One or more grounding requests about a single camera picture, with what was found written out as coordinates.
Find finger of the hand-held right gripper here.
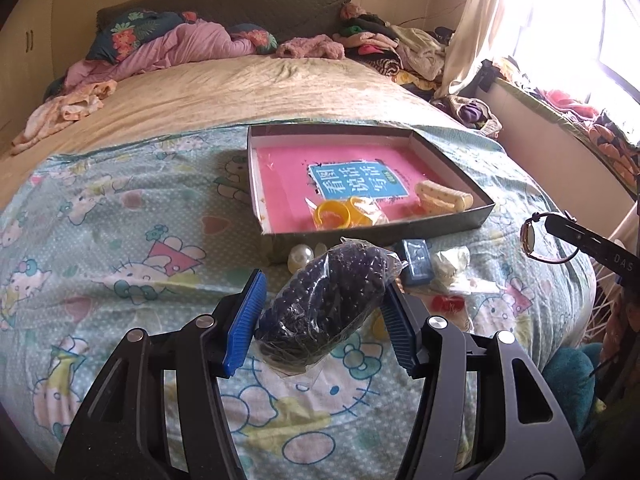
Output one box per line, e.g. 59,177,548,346
544,212,640,278

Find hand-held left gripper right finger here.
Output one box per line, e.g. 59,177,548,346
380,281,586,480

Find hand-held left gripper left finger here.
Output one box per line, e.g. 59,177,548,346
55,268,268,480

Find brown strap wristwatch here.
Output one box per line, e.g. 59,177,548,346
519,212,578,265

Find blue plastic case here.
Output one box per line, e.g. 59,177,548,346
400,239,435,287

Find clear bag of dark beads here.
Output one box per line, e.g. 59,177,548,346
254,237,406,388

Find pearl jewelry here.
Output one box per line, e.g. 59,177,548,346
287,242,328,275

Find pale trinket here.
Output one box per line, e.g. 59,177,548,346
430,246,473,293

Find shallow cardboard box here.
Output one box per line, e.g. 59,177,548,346
246,124,496,267

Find red hair clip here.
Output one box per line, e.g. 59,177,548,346
431,295,463,317

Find yellow bangle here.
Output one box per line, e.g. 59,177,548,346
314,200,352,229

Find teal plush cloth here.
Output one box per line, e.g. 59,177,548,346
542,342,608,441

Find cream hair clip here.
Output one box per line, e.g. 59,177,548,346
415,180,473,216

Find pink book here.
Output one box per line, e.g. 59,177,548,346
255,142,481,233

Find clothes on window sill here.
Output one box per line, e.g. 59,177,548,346
492,57,640,171

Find cartoon cat printed blanket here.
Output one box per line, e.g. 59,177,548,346
0,125,598,480

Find basket of clothes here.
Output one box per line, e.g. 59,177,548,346
445,94,501,138

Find beige bed sheet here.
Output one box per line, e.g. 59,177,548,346
0,52,451,211

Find cream curtain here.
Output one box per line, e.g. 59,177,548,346
435,0,531,98

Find pile of clothes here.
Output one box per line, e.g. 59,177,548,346
332,2,451,91

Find peach garment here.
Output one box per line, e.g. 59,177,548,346
10,80,118,156

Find pink fluffy garment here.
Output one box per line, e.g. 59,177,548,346
276,35,346,60

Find pink quilt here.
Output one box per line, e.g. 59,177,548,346
65,19,258,86

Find dark floral pillow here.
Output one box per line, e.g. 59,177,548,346
86,8,278,63

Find grey quilted headboard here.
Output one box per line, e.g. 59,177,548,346
95,0,351,43

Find cream wardrobe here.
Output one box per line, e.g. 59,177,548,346
0,0,66,126

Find yellow ring in clear bag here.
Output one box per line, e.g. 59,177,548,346
347,196,390,226

